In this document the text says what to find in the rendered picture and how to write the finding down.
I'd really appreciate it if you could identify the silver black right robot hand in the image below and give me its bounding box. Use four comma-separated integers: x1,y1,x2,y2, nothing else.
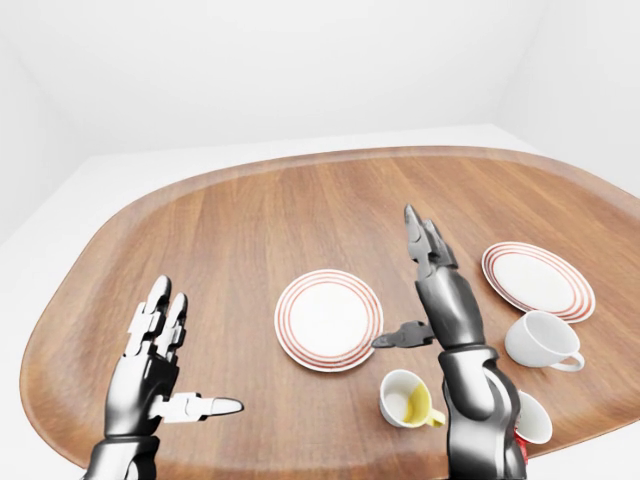
371,203,487,351

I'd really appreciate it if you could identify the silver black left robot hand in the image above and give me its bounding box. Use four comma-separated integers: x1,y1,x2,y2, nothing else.
103,275,245,441

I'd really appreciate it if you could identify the white plate with red rings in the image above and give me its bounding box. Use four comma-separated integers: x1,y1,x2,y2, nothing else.
481,241,597,324
273,268,385,373

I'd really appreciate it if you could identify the yellow mug with white inside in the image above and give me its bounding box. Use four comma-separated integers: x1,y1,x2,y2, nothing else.
378,368,447,430

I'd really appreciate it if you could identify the red mug with white inside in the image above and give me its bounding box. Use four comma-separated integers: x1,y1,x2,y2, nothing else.
512,389,554,459

